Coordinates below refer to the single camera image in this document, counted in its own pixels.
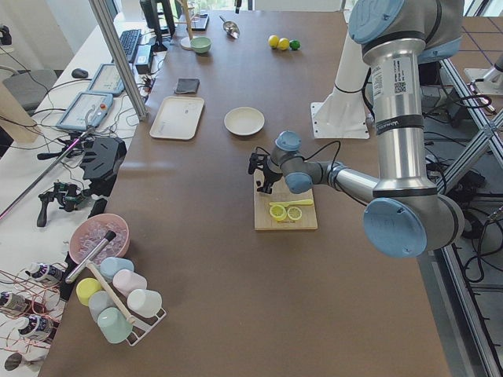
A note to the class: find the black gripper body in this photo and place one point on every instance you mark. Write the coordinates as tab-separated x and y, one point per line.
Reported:
269	175

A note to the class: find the white round plate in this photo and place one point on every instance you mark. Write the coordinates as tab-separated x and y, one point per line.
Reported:
244	121

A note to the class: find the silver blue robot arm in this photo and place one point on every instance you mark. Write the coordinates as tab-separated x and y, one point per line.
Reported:
405	215

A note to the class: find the cream rabbit tray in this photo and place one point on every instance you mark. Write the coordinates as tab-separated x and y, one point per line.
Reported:
177	118

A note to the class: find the lemon slice left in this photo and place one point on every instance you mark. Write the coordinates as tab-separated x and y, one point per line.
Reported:
278	213

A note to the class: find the lemon slice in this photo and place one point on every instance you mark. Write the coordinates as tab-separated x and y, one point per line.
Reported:
278	213
294	213

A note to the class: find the bamboo cutting board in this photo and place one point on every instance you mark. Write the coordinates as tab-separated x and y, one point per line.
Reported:
263	220

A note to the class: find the yellow plastic knife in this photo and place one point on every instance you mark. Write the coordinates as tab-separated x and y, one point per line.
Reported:
299	202

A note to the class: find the lemon slice right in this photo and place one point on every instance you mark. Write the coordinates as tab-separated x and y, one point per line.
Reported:
294	213

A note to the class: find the grey folded cloth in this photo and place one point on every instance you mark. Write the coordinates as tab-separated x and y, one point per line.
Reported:
187	86

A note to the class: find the green lime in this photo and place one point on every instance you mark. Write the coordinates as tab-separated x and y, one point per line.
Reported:
294	44

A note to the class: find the yellow lemon right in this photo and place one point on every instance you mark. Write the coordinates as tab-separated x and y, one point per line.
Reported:
283	44

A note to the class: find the yellow lemon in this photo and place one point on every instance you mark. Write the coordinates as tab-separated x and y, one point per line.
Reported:
283	44
273	41

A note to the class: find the yellow lemon left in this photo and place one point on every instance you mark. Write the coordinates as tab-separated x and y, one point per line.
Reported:
273	41

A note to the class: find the green bowl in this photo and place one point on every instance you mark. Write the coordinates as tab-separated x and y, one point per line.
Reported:
200	44

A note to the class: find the metal scoop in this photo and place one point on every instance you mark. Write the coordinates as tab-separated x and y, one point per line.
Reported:
230	28

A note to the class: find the metal black-tipped muddler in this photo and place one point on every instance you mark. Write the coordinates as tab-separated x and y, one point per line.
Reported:
109	236

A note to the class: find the wooden stand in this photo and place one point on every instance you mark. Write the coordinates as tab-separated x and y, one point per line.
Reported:
186	42

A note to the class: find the black plastic housing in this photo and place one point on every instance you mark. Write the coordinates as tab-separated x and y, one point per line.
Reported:
102	158

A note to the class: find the white cup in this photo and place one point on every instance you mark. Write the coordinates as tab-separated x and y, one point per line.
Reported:
146	303

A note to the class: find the pink cup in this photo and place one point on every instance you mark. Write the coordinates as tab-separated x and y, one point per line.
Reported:
125	281

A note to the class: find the blue cup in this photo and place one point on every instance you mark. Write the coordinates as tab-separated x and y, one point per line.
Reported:
110	266

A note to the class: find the black power box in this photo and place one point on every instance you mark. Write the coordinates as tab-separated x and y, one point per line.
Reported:
143	60

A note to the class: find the pink bowl of ice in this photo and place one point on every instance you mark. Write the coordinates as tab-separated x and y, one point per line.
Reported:
92	231

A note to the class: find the white cup rack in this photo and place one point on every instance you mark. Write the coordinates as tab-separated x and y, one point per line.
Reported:
141	326

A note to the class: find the far teach pendant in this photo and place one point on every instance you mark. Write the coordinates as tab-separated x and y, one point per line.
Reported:
107	80

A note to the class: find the teach pendant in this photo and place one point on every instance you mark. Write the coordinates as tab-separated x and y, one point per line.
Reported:
88	109
107	80

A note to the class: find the near teach pendant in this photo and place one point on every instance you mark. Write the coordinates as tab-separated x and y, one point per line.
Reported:
88	109

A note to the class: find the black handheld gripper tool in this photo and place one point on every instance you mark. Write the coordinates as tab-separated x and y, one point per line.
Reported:
69	196

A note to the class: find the black monitor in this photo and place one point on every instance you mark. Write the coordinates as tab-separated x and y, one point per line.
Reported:
159	18

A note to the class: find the black keyboard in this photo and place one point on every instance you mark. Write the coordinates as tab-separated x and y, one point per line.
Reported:
129	40

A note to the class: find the grey cup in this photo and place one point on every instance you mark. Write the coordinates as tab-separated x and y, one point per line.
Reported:
98	302

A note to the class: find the yellow cup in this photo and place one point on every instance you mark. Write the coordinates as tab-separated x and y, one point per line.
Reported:
86	288

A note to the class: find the mint green cup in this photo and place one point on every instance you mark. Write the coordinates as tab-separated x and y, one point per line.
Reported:
114	326

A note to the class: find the black computer mouse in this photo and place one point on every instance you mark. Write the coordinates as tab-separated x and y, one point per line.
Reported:
80	73

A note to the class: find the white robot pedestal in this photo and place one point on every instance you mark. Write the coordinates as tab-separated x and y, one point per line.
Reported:
342	114

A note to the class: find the aluminium frame post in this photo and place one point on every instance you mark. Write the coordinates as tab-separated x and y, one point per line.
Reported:
105	23

